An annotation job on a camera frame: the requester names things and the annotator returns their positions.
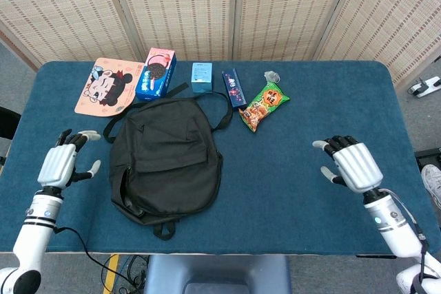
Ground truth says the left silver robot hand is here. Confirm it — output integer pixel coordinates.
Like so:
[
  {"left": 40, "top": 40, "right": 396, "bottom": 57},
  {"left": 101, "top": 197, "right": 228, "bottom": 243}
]
[{"left": 37, "top": 129, "right": 103, "bottom": 191}]

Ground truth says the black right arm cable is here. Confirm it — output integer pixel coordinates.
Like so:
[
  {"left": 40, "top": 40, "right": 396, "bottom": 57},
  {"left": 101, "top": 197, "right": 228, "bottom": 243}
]
[{"left": 378, "top": 189, "right": 431, "bottom": 294}]

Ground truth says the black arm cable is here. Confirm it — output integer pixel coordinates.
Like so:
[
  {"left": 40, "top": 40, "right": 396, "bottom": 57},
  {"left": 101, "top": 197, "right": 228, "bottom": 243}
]
[
  {"left": 53, "top": 227, "right": 149, "bottom": 290},
  {"left": 378, "top": 189, "right": 431, "bottom": 294}
]

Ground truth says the white sneaker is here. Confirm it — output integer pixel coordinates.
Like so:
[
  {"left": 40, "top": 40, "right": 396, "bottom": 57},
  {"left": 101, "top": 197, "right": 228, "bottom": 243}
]
[{"left": 420, "top": 164, "right": 441, "bottom": 209}]

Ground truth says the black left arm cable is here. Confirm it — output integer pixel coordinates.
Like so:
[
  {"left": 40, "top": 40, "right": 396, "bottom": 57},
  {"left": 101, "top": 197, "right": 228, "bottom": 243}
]
[{"left": 53, "top": 227, "right": 149, "bottom": 290}]

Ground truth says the black chair edge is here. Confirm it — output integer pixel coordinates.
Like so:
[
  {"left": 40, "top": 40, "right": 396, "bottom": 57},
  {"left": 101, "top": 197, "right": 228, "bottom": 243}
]
[{"left": 0, "top": 105, "right": 22, "bottom": 140}]

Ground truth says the green orange snack bag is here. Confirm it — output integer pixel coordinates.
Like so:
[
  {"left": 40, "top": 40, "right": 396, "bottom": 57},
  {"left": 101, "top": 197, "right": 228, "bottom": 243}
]
[{"left": 238, "top": 82, "right": 291, "bottom": 134}]

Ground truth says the white floor device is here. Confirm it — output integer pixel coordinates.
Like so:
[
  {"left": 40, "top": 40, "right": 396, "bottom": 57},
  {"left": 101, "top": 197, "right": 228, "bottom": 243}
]
[{"left": 407, "top": 76, "right": 441, "bottom": 98}]

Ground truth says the black floor stand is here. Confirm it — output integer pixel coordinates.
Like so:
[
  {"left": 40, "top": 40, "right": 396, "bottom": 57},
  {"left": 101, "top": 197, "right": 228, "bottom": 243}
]
[{"left": 414, "top": 148, "right": 441, "bottom": 171}]

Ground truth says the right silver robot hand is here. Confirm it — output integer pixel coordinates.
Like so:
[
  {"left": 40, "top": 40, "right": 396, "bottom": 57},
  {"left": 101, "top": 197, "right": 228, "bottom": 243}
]
[{"left": 311, "top": 134, "right": 384, "bottom": 194}]

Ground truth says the blue table cloth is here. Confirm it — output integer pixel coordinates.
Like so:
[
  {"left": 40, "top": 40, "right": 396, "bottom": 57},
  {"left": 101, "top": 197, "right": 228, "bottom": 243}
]
[{"left": 0, "top": 60, "right": 441, "bottom": 256}]

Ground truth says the blue Oreo cookie box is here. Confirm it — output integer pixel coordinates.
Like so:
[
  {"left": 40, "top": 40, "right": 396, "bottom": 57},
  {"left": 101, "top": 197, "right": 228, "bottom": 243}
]
[{"left": 135, "top": 48, "right": 178, "bottom": 102}]

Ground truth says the dark blue slim box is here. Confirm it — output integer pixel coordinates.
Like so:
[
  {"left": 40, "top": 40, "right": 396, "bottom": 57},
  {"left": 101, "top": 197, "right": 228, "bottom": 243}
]
[{"left": 221, "top": 69, "right": 248, "bottom": 112}]

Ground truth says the black floor cable bundle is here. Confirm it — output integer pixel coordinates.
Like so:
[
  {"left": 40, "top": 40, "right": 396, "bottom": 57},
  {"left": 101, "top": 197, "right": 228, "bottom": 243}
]
[{"left": 119, "top": 255, "right": 149, "bottom": 288}]

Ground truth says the light blue small box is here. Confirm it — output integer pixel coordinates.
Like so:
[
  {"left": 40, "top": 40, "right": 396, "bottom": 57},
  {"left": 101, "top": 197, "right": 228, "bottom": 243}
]
[{"left": 190, "top": 62, "right": 214, "bottom": 94}]

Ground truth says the woven folding screen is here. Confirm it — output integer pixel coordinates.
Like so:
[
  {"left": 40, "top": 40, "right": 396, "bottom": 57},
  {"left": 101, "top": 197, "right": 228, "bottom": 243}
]
[{"left": 0, "top": 0, "right": 441, "bottom": 85}]

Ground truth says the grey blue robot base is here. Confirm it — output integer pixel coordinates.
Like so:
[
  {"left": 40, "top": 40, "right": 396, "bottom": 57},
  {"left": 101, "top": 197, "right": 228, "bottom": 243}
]
[{"left": 143, "top": 255, "right": 293, "bottom": 294}]

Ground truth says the black fabric backpack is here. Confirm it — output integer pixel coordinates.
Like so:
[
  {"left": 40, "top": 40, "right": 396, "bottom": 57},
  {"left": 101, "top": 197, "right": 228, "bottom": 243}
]
[{"left": 103, "top": 82, "right": 234, "bottom": 242}]

